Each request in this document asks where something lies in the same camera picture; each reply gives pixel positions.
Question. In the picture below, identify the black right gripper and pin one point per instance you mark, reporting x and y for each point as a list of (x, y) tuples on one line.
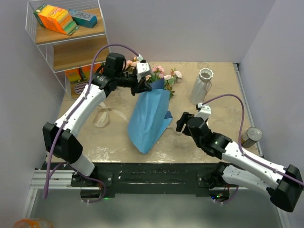
[(180, 123)]

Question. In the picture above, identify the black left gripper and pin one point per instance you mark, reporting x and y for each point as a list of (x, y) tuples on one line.
[(142, 86)]

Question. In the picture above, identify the blue wrapping paper sheet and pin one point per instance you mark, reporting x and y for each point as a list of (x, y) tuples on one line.
[(156, 96)]

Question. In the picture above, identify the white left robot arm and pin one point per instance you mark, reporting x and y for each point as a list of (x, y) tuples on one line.
[(61, 137)]

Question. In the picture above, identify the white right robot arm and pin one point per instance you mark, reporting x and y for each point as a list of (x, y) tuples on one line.
[(240, 167)]

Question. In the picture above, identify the white ribbed ceramic vase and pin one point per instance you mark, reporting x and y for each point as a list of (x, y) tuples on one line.
[(201, 86)]

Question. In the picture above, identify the pink artificial flower bouquet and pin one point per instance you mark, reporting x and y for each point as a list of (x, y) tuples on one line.
[(156, 74)]

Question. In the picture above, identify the purple wavy striped pad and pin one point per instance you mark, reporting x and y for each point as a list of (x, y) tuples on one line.
[(79, 87)]

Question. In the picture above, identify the yellow orange sponge pack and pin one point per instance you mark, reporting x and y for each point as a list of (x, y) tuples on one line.
[(78, 74)]

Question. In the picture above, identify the metal tin can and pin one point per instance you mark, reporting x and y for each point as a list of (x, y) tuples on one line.
[(251, 136)]

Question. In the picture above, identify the teal toothpaste box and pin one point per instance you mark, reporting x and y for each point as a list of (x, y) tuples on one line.
[(82, 18)]

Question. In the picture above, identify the orange plastic bag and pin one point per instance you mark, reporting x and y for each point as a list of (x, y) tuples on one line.
[(33, 223)]

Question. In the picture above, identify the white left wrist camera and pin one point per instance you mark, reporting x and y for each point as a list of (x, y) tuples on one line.
[(142, 67)]

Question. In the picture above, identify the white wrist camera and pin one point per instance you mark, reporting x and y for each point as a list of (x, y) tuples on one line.
[(142, 67), (204, 111)]

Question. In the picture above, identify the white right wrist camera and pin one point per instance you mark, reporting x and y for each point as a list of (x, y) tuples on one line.
[(204, 111)]

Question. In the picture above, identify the white wire wooden shelf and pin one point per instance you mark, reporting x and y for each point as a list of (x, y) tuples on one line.
[(68, 53)]

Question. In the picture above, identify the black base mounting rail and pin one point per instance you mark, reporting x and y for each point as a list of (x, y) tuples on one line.
[(110, 179)]

